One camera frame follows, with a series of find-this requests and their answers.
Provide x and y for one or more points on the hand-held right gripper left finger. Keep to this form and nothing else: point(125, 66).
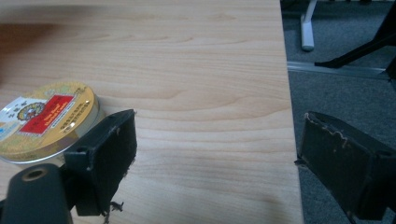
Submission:
point(104, 158)

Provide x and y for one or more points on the silver floor rail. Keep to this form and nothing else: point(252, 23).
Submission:
point(336, 69)

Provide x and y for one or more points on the round yellow candy tin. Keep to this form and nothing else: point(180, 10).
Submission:
point(43, 121)

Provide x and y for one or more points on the white metal stand leg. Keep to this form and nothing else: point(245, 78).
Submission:
point(307, 28)

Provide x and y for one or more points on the black stand leg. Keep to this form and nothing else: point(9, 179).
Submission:
point(361, 49)

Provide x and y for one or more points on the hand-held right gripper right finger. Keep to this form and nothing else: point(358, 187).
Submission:
point(339, 161)

